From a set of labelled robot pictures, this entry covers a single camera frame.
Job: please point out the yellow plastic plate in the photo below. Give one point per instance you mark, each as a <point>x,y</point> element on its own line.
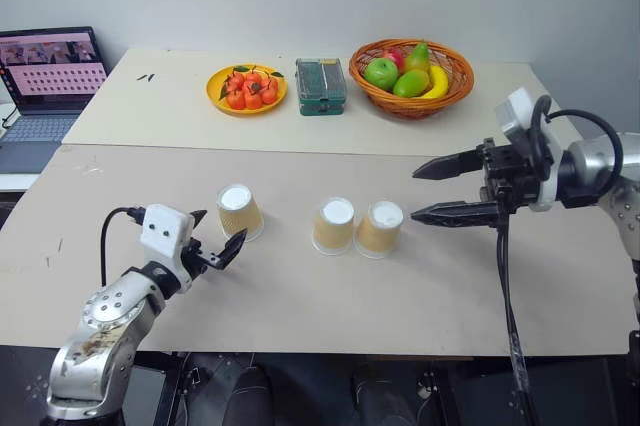
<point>215,96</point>

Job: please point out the green tool kit box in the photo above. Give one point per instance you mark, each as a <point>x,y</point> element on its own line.
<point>321,86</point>

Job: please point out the grey laptop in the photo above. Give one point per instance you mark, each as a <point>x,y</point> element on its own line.
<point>45,96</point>

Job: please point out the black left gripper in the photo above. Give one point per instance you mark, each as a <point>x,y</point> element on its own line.
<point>202,261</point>

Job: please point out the yellow banana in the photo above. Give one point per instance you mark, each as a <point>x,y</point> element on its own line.
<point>438,83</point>

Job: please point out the yellow green pear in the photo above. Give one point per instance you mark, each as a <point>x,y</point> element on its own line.
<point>417,60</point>

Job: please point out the red apple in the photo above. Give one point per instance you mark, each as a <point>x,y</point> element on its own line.
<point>395,57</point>

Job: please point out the green mango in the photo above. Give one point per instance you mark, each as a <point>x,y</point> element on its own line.
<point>411,84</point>

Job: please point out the orange wicker basket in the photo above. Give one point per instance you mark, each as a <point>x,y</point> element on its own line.
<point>415,105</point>

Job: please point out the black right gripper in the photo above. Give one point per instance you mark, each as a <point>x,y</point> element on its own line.
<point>507,171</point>

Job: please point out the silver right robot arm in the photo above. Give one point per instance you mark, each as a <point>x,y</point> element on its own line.
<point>590,166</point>

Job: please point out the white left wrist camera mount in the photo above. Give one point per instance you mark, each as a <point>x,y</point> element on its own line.
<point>162,233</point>

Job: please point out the brown paper cup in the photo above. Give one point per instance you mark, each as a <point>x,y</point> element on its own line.
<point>241,218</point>
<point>334,231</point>
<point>377,236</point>

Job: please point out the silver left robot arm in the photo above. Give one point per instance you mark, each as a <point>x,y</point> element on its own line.
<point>107,311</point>

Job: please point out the green apple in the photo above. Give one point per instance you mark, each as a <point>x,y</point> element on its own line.
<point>381,72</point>

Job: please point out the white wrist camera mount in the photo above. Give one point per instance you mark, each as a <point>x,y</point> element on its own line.
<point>162,233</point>
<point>517,113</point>

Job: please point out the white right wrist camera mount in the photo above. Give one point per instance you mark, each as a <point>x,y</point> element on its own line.
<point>517,113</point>

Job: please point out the small orange tangerine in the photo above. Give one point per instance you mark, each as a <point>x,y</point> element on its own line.
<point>235,80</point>
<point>270,96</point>
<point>270,84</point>
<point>235,99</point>
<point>253,99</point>
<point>253,78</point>

